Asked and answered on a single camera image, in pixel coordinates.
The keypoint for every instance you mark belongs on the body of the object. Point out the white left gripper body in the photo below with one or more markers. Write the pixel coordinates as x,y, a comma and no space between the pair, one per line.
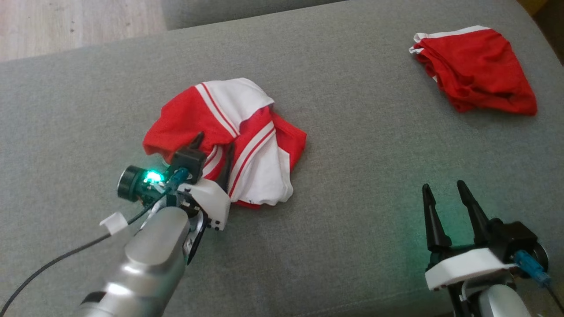
211,198

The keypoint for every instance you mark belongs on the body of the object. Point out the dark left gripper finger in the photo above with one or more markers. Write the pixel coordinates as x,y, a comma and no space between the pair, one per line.
198,141
228,169

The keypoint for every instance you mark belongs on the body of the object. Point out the large yellow sofa back cushion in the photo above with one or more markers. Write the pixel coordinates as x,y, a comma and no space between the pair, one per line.
531,5

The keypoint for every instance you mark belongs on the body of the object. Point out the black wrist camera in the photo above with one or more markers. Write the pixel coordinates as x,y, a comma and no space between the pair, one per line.
132,182
515,237

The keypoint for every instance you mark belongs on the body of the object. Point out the red and white jersey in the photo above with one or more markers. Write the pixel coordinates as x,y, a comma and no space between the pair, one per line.
251,132

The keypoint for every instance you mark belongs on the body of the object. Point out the large grey sofa ottoman cushion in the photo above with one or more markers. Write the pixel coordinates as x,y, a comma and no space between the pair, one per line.
352,176

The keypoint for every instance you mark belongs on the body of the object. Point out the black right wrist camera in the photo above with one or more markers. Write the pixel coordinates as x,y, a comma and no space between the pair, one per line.
515,237

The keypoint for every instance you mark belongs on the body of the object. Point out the red shorts with white trim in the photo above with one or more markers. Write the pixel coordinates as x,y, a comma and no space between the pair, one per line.
480,70

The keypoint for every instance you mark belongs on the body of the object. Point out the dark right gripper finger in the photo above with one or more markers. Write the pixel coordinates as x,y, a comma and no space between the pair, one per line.
476,220
435,224

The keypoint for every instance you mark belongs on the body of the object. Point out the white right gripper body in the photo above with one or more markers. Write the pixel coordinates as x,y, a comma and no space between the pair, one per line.
467,266

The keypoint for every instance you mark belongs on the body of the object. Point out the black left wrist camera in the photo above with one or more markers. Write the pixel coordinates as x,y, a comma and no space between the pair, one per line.
132,182

